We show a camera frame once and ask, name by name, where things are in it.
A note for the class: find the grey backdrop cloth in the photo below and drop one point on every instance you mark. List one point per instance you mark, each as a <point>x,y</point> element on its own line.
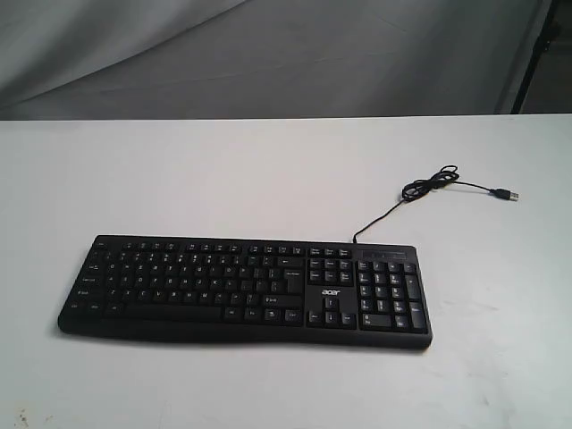
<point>89,60</point>

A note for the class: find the black acer keyboard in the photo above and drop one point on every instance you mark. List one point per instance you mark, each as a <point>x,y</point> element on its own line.
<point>198,290</point>

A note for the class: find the black stand pole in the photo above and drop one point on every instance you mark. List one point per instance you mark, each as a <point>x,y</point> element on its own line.
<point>548,32</point>

